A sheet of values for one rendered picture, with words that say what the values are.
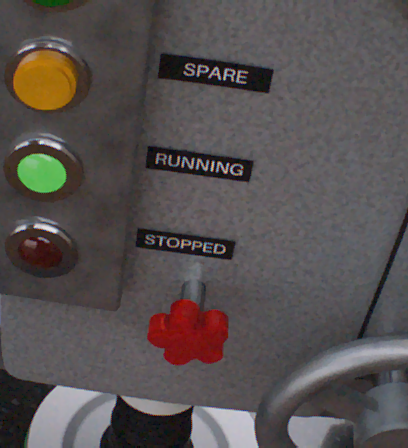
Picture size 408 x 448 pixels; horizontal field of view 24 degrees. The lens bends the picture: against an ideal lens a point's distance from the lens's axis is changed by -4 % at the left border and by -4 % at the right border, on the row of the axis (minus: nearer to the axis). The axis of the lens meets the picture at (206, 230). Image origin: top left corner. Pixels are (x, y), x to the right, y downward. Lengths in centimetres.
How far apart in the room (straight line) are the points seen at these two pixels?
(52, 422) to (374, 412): 42
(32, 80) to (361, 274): 20
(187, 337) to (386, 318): 12
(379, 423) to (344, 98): 17
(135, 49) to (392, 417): 23
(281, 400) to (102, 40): 20
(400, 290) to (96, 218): 17
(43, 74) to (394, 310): 24
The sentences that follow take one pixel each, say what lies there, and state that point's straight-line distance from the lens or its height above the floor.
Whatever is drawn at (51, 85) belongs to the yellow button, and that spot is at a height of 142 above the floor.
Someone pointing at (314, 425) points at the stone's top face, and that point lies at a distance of 96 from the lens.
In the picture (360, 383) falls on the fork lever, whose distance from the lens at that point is 64.
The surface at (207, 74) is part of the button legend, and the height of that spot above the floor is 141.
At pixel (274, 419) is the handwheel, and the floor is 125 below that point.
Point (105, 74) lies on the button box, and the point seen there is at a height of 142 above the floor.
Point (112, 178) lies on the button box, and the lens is 42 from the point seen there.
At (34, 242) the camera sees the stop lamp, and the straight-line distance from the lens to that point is 45.
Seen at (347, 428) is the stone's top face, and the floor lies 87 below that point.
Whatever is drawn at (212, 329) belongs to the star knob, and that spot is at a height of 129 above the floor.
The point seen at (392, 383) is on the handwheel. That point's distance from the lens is 50.
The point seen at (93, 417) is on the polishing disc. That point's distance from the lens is 86.
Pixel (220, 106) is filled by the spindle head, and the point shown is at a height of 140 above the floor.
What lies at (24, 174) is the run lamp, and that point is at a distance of 41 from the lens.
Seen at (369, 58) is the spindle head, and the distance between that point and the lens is 39.
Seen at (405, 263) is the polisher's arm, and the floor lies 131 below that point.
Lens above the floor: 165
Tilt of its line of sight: 45 degrees down
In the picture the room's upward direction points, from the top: 11 degrees clockwise
